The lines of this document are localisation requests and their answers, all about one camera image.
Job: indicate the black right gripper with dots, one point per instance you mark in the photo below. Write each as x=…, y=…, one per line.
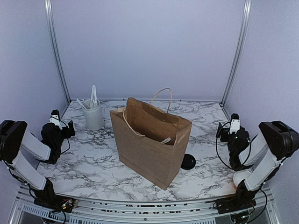
x=224, y=130

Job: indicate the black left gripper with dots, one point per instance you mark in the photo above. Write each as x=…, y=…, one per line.
x=67, y=134

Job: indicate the brown paper bag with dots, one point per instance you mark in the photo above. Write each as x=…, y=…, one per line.
x=138, y=128

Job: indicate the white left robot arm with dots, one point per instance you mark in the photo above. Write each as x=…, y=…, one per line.
x=16, y=139

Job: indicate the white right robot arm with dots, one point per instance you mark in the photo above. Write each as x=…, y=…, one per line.
x=254, y=160

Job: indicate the white cup with stirrers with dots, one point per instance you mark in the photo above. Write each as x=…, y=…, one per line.
x=92, y=111

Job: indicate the black cup lid stack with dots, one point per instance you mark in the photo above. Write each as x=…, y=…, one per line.
x=188, y=162

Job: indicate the white orange paper cup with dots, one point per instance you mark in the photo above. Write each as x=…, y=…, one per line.
x=239, y=176

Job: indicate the aluminium front rail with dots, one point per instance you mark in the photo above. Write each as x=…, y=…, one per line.
x=95, y=211

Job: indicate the left aluminium frame post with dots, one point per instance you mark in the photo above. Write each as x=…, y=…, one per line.
x=55, y=48

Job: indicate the aluminium frame post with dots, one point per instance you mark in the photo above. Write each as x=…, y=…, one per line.
x=55, y=48
x=238, y=51

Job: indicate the right aluminium frame post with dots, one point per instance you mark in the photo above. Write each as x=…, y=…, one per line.
x=238, y=51

